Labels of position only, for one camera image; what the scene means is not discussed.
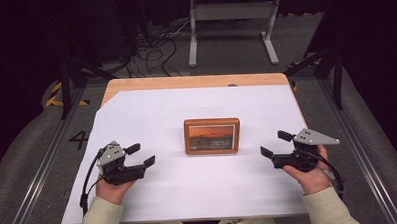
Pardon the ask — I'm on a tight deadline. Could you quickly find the right hand-held gripper cable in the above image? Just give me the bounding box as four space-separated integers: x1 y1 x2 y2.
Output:
307 149 346 201

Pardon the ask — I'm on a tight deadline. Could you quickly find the tangle of black floor cables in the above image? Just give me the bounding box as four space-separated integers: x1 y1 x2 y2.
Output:
122 18 199 80

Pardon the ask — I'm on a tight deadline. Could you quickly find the aluminium floor rail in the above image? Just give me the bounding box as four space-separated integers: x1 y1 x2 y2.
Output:
0 85 92 224
318 74 397 224

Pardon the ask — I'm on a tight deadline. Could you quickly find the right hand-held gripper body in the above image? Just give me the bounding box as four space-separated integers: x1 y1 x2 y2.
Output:
270 126 342 174

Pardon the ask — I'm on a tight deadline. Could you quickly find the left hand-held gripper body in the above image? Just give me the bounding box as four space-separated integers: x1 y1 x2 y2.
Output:
95 139 147 188

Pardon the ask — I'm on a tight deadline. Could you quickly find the person's left hand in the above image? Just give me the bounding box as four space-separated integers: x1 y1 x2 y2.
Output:
95 175 138 207

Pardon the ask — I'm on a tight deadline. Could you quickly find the large white paper sheet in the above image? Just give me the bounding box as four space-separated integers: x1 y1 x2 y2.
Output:
56 83 310 224

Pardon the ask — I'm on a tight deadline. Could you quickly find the wooden photo frame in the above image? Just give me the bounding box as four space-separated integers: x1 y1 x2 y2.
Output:
183 117 242 156

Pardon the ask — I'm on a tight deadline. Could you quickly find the left hand-held gripper cable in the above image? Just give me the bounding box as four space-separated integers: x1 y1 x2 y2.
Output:
77 148 108 217

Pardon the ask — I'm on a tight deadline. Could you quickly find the person's right hand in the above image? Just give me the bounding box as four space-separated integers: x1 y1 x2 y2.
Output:
281 144 332 197

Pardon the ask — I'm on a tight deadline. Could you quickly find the black tripod stand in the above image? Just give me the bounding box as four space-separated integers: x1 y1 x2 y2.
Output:
282 43 346 112
51 1 119 120

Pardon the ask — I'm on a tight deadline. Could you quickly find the grey metal stand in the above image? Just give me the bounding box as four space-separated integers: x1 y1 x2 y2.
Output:
186 0 284 68

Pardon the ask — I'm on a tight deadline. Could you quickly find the hand-held gripper cable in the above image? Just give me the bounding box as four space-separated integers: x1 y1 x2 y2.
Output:
77 148 108 217
307 149 346 201

